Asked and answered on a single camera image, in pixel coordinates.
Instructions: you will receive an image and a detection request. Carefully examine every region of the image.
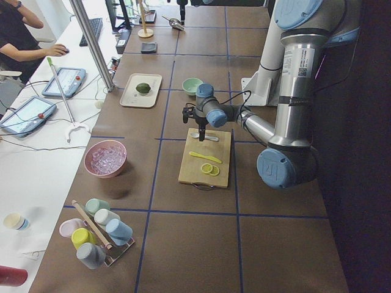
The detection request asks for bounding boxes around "far teach pendant tablet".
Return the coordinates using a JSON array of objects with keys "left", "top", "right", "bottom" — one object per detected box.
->
[{"left": 42, "top": 67, "right": 86, "bottom": 98}]

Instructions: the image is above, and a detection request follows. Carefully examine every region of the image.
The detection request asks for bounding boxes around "teach pendant tablet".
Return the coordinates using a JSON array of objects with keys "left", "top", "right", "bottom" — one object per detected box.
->
[
  {"left": 1, "top": 96, "right": 57, "bottom": 137},
  {"left": 42, "top": 67, "right": 86, "bottom": 98}
]

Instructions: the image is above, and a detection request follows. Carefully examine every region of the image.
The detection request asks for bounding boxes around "aluminium frame post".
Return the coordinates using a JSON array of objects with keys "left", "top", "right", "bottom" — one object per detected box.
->
[{"left": 70, "top": 0, "right": 115, "bottom": 92}]

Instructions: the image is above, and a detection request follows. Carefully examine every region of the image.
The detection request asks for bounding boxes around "cup rack with wooden bar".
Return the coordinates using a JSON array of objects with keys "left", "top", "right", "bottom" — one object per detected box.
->
[{"left": 72, "top": 200, "right": 134, "bottom": 267}]

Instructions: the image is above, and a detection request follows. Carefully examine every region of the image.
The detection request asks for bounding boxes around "red bottle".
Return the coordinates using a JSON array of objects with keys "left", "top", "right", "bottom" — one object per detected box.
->
[{"left": 0, "top": 266, "right": 28, "bottom": 287}]

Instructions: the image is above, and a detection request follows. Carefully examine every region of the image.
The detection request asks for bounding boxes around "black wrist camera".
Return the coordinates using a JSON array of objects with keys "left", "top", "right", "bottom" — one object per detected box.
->
[{"left": 182, "top": 103, "right": 196, "bottom": 123}]

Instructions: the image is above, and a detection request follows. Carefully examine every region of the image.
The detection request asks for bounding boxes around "metal scoop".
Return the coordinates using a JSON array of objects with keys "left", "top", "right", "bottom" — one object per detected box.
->
[{"left": 162, "top": 15, "right": 185, "bottom": 31}]

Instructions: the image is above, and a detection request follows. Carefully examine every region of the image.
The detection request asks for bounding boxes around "black keyboard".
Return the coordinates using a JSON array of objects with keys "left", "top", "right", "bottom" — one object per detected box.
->
[{"left": 79, "top": 17, "right": 104, "bottom": 48}]

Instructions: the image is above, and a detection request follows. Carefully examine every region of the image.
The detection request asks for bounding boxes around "white blue paper cup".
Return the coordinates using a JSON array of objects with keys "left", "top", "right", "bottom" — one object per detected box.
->
[{"left": 3, "top": 212, "right": 29, "bottom": 231}]

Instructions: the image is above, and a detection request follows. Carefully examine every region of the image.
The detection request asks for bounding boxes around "lemon slice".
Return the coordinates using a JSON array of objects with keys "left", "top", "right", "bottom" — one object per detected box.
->
[
  {"left": 200, "top": 163, "right": 213, "bottom": 174},
  {"left": 208, "top": 165, "right": 220, "bottom": 176}
]

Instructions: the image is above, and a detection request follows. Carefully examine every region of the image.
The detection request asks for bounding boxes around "near teach pendant tablet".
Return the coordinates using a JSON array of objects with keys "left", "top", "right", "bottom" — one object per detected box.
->
[{"left": 1, "top": 96, "right": 57, "bottom": 137}]

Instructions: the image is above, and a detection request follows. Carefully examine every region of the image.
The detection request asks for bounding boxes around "bamboo cutting board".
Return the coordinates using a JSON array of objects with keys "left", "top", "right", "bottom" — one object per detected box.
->
[{"left": 178, "top": 128, "right": 232, "bottom": 188}]

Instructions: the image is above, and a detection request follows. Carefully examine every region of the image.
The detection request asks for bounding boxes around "lemon slice upper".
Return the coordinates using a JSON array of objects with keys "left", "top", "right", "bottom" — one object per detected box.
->
[{"left": 200, "top": 163, "right": 213, "bottom": 174}]

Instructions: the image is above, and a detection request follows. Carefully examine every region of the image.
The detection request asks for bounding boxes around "wooden stand with round base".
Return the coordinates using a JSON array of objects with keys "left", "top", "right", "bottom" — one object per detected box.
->
[{"left": 137, "top": 0, "right": 154, "bottom": 39}]

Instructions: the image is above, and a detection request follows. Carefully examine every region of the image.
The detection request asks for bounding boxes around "reacher grabber tool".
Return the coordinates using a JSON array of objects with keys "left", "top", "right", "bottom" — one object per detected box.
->
[{"left": 46, "top": 57, "right": 90, "bottom": 143}]

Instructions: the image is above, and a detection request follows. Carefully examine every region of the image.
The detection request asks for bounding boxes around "pink bowl with ice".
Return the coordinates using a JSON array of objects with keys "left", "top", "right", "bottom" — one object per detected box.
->
[{"left": 84, "top": 140, "right": 127, "bottom": 178}]

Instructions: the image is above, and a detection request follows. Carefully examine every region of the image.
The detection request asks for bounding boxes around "green avocado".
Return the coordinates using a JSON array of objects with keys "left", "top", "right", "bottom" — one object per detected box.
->
[{"left": 136, "top": 82, "right": 151, "bottom": 95}]

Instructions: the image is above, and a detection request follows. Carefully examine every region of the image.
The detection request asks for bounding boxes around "green cup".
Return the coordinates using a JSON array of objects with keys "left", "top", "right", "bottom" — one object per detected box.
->
[{"left": 85, "top": 198, "right": 111, "bottom": 217}]

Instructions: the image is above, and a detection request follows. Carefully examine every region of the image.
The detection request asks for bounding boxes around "seated person in black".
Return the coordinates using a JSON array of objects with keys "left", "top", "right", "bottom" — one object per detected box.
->
[{"left": 1, "top": 1, "right": 66, "bottom": 84}]

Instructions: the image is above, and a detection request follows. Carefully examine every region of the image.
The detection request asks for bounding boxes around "white pole with base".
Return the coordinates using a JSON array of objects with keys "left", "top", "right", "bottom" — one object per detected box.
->
[{"left": 241, "top": 16, "right": 285, "bottom": 106}]

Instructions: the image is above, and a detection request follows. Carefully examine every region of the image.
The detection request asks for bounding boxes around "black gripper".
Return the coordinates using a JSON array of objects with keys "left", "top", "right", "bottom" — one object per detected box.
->
[
  {"left": 176, "top": 0, "right": 188, "bottom": 25},
  {"left": 195, "top": 116, "right": 209, "bottom": 142}
]

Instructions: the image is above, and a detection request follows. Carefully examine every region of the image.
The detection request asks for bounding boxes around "pink cup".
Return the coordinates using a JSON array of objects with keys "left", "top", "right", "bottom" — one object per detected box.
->
[{"left": 59, "top": 218, "right": 84, "bottom": 238}]

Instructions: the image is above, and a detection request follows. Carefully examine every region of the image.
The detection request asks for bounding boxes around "green bowl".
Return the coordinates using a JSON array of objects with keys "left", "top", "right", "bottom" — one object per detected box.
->
[{"left": 182, "top": 78, "right": 203, "bottom": 96}]

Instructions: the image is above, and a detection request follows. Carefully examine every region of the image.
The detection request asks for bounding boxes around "lemon slice lower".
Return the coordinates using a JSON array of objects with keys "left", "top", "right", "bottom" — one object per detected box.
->
[{"left": 208, "top": 165, "right": 220, "bottom": 176}]

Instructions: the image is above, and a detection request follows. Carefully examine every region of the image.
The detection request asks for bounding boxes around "grey cup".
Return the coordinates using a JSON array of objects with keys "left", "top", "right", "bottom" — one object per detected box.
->
[{"left": 76, "top": 242, "right": 106, "bottom": 270}]

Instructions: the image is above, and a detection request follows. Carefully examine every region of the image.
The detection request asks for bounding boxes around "grey folded cloth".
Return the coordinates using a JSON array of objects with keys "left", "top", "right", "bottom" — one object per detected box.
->
[{"left": 141, "top": 42, "right": 158, "bottom": 54}]

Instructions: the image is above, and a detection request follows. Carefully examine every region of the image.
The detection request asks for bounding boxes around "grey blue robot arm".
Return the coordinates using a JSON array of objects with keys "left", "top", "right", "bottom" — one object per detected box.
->
[{"left": 191, "top": 1, "right": 362, "bottom": 189}]

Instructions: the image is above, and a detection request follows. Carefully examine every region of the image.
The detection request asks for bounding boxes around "yellow cup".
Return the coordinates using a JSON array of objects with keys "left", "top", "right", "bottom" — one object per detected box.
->
[{"left": 71, "top": 228, "right": 97, "bottom": 249}]

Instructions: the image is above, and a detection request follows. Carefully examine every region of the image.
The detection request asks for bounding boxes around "black framed tray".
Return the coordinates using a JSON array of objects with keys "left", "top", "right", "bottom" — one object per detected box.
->
[{"left": 144, "top": 10, "right": 156, "bottom": 24}]

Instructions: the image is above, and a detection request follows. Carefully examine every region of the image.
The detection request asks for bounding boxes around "white plastic spoon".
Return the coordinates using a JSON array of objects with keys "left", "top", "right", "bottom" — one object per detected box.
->
[{"left": 190, "top": 132, "right": 219, "bottom": 142}]

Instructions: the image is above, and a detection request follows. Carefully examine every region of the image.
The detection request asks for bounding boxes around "cream rabbit tray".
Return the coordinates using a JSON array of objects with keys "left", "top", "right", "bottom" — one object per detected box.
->
[{"left": 119, "top": 73, "right": 163, "bottom": 108}]

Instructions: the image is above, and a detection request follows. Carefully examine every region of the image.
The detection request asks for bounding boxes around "yellow plastic knife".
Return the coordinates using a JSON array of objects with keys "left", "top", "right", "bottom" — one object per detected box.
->
[{"left": 189, "top": 151, "right": 222, "bottom": 164}]

